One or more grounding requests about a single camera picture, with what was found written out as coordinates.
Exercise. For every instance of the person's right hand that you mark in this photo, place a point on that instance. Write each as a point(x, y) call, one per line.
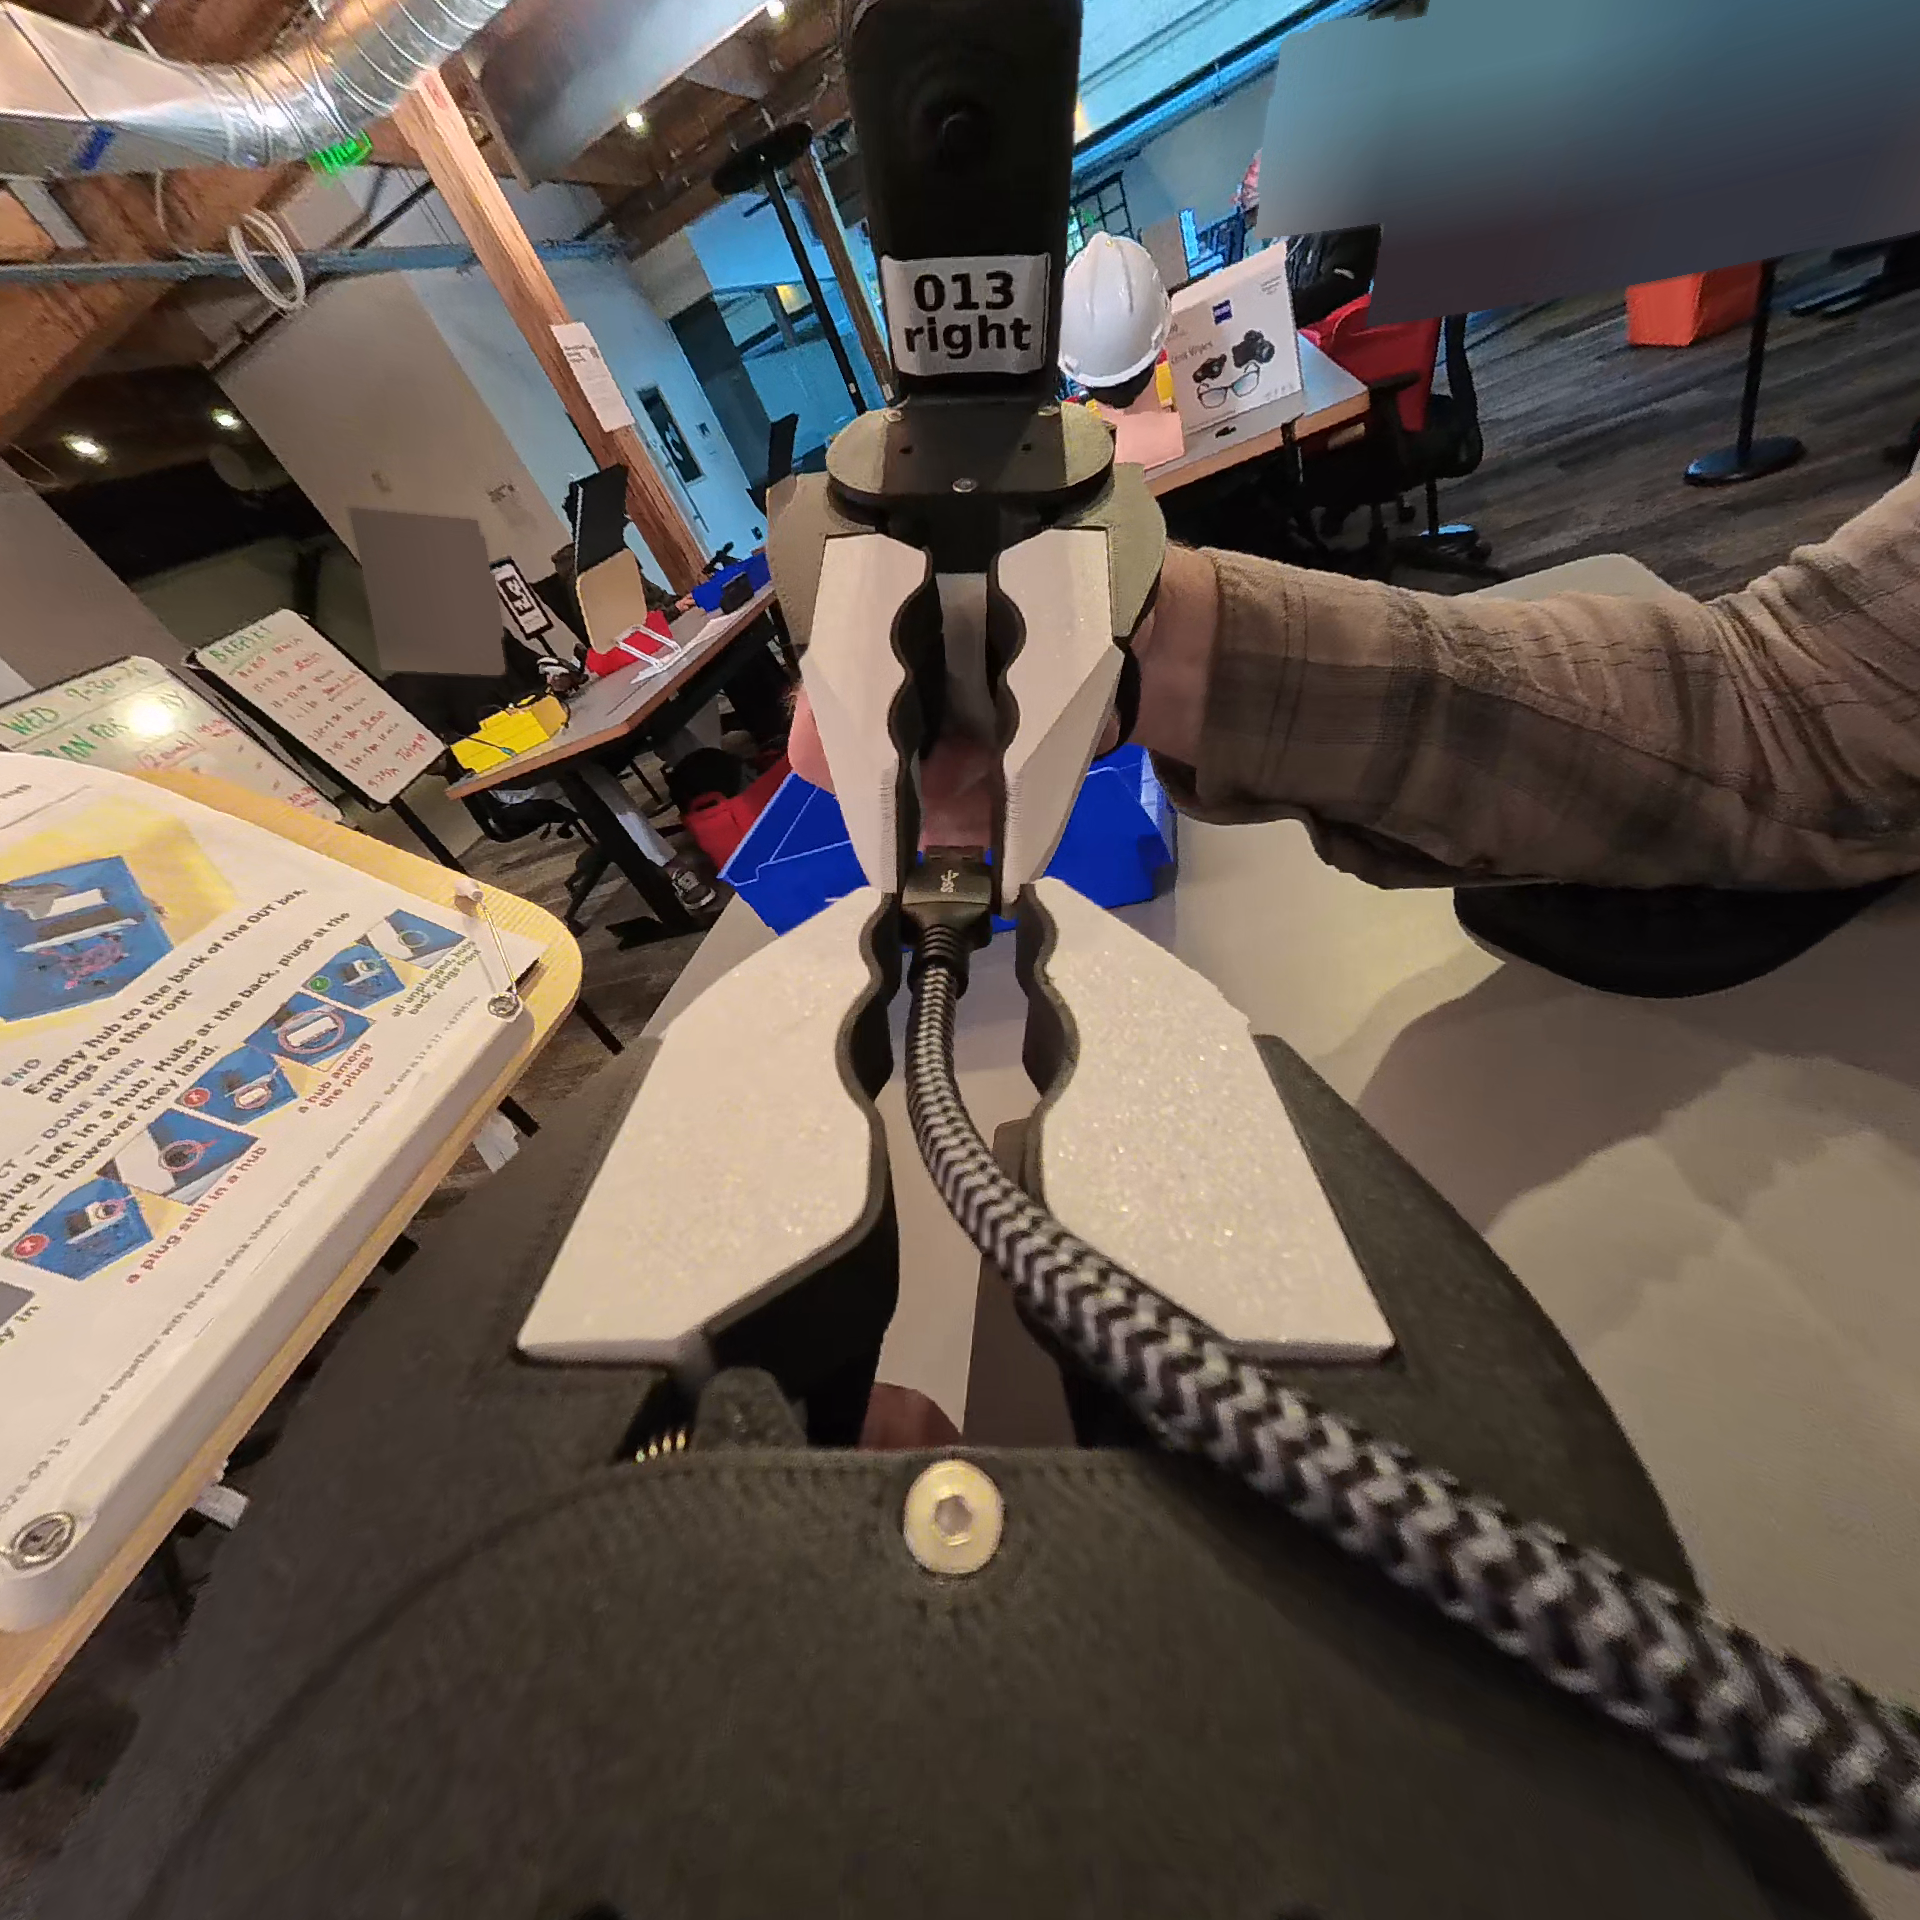
point(1179, 660)

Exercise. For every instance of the printed instruction sheet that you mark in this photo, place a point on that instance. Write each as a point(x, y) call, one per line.
point(211, 1141)

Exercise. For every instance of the silver ventilation duct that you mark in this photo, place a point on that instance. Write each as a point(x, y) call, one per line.
point(240, 92)

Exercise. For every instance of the white cardboard box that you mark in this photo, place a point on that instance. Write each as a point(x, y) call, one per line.
point(1237, 355)

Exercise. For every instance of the blue plastic bin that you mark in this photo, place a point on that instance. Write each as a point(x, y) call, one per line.
point(786, 856)

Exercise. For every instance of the yellow plastic bin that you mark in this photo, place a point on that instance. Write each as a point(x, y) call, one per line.
point(509, 736)

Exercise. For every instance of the white hard hat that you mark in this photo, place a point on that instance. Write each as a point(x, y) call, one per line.
point(1113, 300)

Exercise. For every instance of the brown wooden post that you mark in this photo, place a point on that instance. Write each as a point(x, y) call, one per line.
point(525, 300)

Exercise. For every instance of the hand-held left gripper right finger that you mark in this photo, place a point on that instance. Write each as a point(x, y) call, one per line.
point(1216, 1186)

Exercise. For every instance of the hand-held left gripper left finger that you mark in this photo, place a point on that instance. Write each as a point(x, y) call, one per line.
point(707, 1186)

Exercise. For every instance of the red bag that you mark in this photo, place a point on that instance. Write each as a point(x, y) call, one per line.
point(730, 817)

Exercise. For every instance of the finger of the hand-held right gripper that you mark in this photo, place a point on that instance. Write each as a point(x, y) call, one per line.
point(872, 674)
point(1065, 674)

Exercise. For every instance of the person's right forearm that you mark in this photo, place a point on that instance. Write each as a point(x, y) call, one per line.
point(1562, 721)

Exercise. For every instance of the long wooden workbench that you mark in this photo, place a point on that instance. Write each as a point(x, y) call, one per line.
point(645, 697)

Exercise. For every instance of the orange box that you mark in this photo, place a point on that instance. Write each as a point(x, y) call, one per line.
point(1696, 307)

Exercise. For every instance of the small handwritten whiteboard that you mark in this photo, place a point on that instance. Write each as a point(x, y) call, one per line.
point(315, 707)
point(91, 715)

